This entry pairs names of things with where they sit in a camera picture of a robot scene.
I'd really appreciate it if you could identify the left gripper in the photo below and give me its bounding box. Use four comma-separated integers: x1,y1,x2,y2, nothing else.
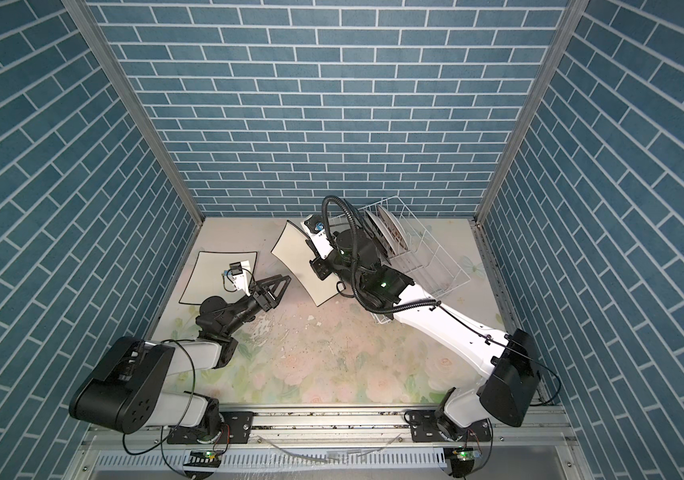
221,276,289,341

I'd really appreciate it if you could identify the white square plate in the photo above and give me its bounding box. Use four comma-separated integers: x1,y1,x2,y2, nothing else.
179,251,258,305
271,220,338,306

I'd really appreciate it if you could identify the floral black square plate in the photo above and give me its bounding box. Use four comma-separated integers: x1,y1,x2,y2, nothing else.
359,209,388,261

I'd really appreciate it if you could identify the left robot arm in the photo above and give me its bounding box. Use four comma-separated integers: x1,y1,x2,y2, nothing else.
68,275,291,443

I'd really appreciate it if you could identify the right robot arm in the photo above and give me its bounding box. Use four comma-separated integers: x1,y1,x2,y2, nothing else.
307,230,544,440

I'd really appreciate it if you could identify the round plate red rim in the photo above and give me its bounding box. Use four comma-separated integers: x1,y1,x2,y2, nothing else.
368,211,396,257

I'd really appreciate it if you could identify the round plate orange sunburst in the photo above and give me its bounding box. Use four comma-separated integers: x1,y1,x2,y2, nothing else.
378,206,409,251

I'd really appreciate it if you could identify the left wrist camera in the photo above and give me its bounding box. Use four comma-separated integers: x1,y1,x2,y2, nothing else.
222,260,254,296

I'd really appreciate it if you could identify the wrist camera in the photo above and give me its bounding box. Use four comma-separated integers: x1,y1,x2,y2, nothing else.
302,214,333,259
222,260,254,296

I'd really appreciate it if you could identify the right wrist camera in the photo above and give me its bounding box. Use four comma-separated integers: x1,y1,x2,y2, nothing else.
302,214,333,259

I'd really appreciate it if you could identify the white wire dish rack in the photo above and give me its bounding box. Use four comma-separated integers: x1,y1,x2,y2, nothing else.
359,196,470,324

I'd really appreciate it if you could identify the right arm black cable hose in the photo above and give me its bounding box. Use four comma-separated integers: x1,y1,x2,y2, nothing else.
321,194,442,316

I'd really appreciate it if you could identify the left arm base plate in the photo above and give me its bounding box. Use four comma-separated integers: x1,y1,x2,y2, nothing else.
167,411,255,445

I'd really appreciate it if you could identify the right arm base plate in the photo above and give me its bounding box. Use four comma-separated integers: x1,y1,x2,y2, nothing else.
404,410,493,443

